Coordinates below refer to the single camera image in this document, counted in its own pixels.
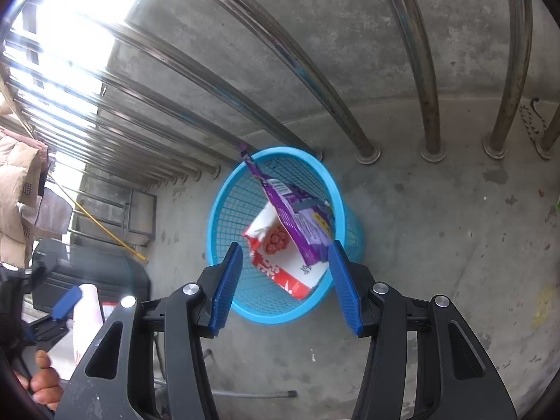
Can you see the blue plastic wastebasket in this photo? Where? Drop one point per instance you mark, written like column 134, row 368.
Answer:
column 232, row 210

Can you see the yellow broom stick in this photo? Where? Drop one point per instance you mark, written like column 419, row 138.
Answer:
column 98, row 221

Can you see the metal balcony railing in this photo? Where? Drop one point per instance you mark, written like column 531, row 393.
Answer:
column 428, row 109

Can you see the red white snack packet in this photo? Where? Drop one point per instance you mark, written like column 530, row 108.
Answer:
column 280, row 267

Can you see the grey hanging cloth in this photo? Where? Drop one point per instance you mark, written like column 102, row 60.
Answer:
column 52, row 214

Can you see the beige down jacket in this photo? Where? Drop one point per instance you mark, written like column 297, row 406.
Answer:
column 17, row 183

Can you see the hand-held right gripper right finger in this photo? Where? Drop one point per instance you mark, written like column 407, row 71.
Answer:
column 345, row 288

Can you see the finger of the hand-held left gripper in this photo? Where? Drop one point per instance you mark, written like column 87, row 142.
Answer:
column 65, row 304

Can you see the person's left hand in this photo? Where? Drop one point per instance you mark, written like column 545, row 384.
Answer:
column 46, row 380

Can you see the purple noodle packet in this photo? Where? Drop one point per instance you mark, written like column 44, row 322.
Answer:
column 306, row 227

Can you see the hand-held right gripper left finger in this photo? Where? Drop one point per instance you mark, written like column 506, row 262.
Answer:
column 225, row 288

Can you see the metal table leg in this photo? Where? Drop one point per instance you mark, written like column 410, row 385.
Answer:
column 262, row 393

